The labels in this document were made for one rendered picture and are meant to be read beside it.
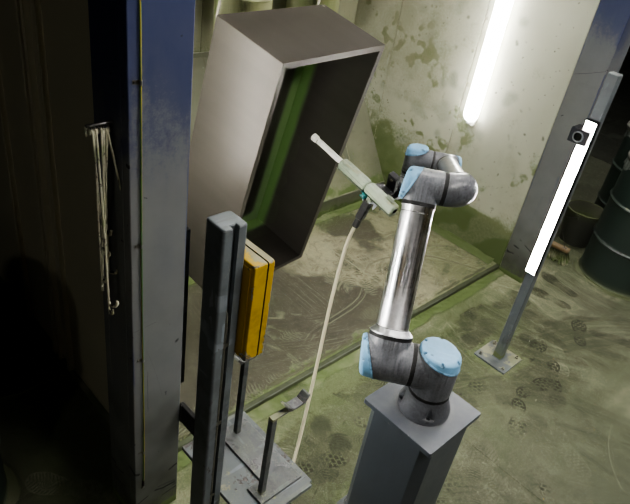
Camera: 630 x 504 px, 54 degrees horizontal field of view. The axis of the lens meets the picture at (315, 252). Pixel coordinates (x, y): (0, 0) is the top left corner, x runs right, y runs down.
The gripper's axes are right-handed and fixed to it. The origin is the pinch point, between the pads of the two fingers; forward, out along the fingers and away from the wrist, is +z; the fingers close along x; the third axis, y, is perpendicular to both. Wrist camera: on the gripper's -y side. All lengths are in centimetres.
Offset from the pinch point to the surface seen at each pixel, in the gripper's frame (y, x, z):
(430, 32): 2, 101, -190
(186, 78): -54, 20, 94
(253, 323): -36, -39, 114
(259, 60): -35, 47, 36
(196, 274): 75, 41, 32
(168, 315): 18, -2, 94
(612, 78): -65, -29, -93
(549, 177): 24, -22, -181
